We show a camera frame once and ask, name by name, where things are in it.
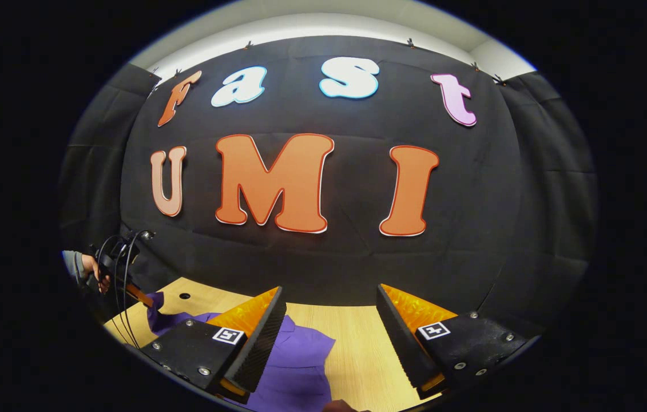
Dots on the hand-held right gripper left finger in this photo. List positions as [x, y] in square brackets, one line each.
[260, 343]

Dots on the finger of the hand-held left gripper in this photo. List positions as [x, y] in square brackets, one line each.
[140, 296]

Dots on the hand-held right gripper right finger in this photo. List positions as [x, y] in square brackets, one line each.
[403, 343]

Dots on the purple button shirt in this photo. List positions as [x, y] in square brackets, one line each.
[300, 366]

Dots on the black backdrop cloth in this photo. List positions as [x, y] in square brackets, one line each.
[346, 263]

